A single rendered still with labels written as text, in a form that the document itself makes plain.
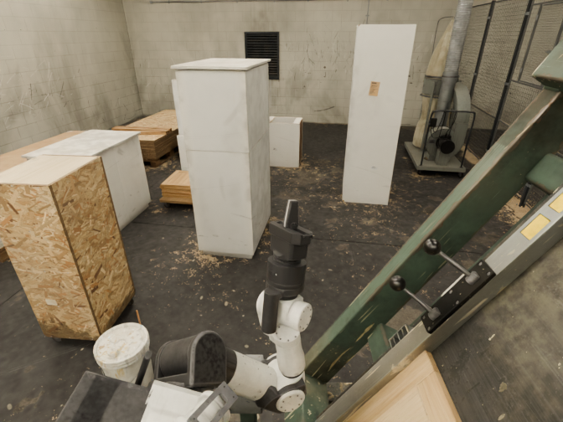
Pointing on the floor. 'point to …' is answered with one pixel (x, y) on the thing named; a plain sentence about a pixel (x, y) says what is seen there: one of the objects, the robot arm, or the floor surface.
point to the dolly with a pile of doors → (176, 189)
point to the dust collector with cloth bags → (431, 142)
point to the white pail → (124, 352)
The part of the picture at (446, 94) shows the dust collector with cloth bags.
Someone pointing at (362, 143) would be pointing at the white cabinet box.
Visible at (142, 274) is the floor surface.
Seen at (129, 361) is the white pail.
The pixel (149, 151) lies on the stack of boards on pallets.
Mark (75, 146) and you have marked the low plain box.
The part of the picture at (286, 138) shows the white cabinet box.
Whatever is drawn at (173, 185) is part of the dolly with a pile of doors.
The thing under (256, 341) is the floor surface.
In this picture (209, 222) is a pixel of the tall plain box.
